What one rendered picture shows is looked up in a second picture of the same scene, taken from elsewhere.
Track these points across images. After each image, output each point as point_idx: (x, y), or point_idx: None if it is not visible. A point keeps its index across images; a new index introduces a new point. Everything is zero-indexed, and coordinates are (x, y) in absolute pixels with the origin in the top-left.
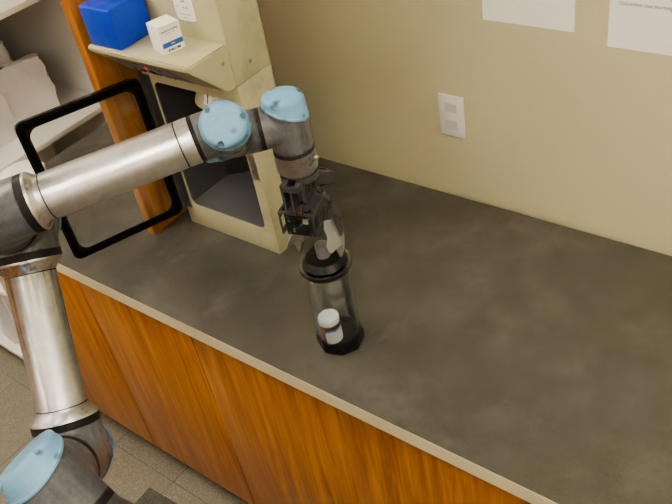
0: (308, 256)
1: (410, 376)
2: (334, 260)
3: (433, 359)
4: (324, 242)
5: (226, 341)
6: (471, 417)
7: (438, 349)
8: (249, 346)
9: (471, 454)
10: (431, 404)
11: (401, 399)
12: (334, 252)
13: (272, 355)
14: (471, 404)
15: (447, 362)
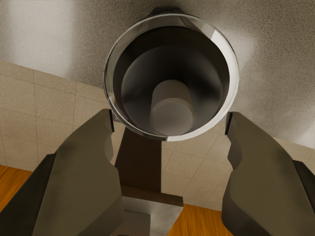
0: (132, 107)
1: (253, 77)
2: (206, 112)
3: (281, 48)
4: (183, 114)
5: (37, 67)
6: (309, 110)
7: (288, 31)
8: (67, 70)
9: (302, 140)
10: (273, 104)
11: (245, 104)
12: (199, 83)
13: (99, 77)
14: (312, 98)
15: (297, 50)
